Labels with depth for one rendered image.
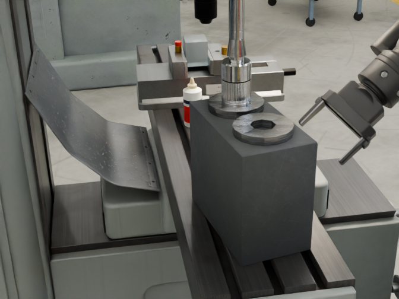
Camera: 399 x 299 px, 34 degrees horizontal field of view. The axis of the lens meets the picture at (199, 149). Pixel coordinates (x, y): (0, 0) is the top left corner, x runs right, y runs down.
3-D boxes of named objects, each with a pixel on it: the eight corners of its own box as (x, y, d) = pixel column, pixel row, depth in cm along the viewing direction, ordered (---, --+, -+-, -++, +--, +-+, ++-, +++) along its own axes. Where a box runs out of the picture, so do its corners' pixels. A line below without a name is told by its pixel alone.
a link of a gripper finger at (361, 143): (338, 159, 120) (363, 136, 120) (338, 163, 123) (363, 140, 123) (344, 165, 119) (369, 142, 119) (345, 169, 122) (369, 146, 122)
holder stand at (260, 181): (253, 185, 121) (255, 83, 112) (312, 250, 102) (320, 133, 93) (191, 198, 117) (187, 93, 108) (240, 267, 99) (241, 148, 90)
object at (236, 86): (246, 94, 108) (246, 60, 105) (255, 104, 103) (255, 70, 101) (218, 96, 107) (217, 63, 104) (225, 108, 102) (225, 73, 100)
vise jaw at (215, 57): (227, 57, 165) (227, 42, 163) (235, 74, 154) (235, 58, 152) (203, 59, 164) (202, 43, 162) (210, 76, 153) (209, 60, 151)
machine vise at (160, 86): (271, 79, 170) (272, 38, 165) (285, 101, 157) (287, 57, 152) (136, 88, 166) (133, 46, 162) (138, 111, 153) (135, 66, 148)
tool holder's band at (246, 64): (246, 60, 105) (246, 54, 105) (255, 70, 101) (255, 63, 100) (217, 63, 104) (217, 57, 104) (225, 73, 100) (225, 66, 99)
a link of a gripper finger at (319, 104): (302, 127, 126) (326, 105, 126) (300, 123, 123) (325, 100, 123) (296, 122, 127) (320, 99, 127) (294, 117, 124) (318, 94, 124)
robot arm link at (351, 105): (368, 149, 125) (414, 105, 125) (367, 136, 116) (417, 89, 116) (322, 105, 129) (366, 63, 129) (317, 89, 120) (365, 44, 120)
